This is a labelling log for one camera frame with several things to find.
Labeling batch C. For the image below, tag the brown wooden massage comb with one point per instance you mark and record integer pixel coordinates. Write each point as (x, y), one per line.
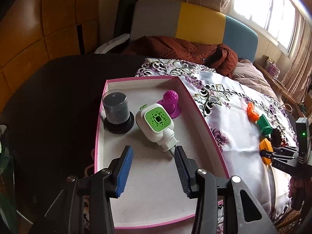
(276, 138)

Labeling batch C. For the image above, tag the pink white shallow tray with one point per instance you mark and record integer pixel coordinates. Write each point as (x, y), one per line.
(153, 195)

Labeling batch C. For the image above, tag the black spool clear cover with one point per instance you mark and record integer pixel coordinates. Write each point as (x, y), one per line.
(118, 118)

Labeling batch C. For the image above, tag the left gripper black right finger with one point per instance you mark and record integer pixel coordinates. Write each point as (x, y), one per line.
(186, 168)

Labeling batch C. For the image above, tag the magenta perforated suction toy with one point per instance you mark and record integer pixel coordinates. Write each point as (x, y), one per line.
(170, 103)

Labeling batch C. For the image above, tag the floral embroidered white tablecloth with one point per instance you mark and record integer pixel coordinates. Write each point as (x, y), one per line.
(223, 104)

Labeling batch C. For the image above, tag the white green plug-in device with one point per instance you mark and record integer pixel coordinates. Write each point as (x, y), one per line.
(158, 127)

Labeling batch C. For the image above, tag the white curved armrest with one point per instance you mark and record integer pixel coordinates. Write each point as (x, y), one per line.
(106, 47)

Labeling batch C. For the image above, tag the purple gift box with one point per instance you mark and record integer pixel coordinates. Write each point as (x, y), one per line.
(271, 68)

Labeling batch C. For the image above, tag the orange linking cubes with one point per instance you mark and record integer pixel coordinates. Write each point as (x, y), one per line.
(253, 116)

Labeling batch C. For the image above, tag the green plastic funnel piece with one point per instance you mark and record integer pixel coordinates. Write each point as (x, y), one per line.
(264, 126)

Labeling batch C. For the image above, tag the beige curtain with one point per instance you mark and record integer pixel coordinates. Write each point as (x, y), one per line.
(297, 77)

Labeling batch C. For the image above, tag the orange yellow plastic case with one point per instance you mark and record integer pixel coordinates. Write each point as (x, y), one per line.
(265, 145)

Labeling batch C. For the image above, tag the wooden side shelf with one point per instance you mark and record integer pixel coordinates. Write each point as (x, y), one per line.
(280, 88)

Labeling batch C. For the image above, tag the rust brown quilted jacket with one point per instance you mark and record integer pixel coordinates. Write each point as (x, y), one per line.
(217, 56)

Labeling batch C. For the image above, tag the pinkish grey blanket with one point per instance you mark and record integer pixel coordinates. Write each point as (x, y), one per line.
(247, 74)

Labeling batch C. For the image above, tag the person's right hand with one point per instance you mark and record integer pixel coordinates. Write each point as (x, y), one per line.
(297, 191)

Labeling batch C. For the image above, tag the black rolled mat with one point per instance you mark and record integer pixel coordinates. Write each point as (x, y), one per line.
(124, 17)

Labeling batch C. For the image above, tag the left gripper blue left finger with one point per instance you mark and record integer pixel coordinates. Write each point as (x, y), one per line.
(122, 170)

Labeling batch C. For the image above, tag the grey yellow blue sofa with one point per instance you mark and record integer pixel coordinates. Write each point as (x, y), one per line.
(193, 23)

